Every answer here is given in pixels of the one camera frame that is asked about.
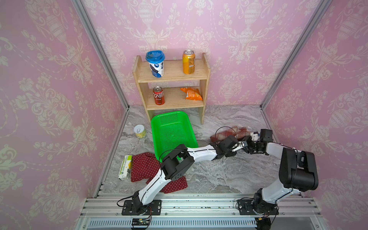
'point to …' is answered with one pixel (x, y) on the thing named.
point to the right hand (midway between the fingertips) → (238, 141)
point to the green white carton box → (125, 168)
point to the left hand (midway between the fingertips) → (233, 144)
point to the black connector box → (263, 223)
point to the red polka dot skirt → (145, 166)
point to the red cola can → (159, 96)
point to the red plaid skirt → (241, 132)
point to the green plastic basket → (169, 130)
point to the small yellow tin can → (140, 131)
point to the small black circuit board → (140, 222)
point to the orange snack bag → (192, 94)
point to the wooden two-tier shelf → (173, 85)
